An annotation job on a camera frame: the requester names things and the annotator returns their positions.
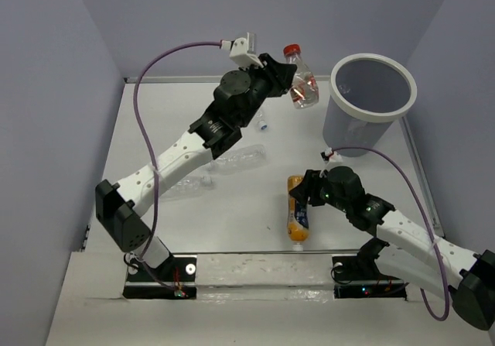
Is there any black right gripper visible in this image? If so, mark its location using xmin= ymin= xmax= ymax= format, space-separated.
xmin=288 ymin=168 xmax=349 ymax=213

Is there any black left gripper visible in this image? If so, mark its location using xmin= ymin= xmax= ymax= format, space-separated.
xmin=234 ymin=55 xmax=295 ymax=131

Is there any red cap clear bottle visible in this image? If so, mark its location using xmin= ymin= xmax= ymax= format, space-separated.
xmin=283 ymin=44 xmax=319 ymax=109

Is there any orange blue label bottle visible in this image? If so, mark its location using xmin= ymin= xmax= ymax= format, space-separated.
xmin=286 ymin=194 xmax=309 ymax=252

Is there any clear bottle white-blue cap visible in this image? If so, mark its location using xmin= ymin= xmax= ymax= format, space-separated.
xmin=160 ymin=144 xmax=268 ymax=200
xmin=253 ymin=108 xmax=268 ymax=132

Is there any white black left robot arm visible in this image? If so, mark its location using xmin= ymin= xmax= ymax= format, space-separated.
xmin=95 ymin=53 xmax=296 ymax=280

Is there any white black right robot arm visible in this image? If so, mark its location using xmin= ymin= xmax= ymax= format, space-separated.
xmin=289 ymin=166 xmax=494 ymax=331

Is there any white round bin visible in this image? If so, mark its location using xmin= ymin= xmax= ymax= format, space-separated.
xmin=323 ymin=53 xmax=418 ymax=157

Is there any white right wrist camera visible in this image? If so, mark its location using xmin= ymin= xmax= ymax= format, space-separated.
xmin=320 ymin=147 xmax=343 ymax=164

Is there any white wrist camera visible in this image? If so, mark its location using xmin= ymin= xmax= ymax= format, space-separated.
xmin=220 ymin=32 xmax=263 ymax=70
xmin=320 ymin=147 xmax=343 ymax=164

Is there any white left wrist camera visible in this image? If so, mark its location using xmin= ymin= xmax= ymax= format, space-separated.
xmin=220 ymin=32 xmax=263 ymax=70

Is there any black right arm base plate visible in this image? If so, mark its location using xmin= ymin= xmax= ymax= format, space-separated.
xmin=330 ymin=255 xmax=407 ymax=300

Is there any right aluminium table rail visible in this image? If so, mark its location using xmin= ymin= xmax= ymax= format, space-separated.
xmin=399 ymin=118 xmax=445 ymax=238

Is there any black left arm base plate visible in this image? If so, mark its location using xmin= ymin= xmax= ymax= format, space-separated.
xmin=122 ymin=254 xmax=197 ymax=300

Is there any aluminium table edge rail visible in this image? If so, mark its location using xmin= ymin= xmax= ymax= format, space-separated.
xmin=123 ymin=74 xmax=333 ymax=84

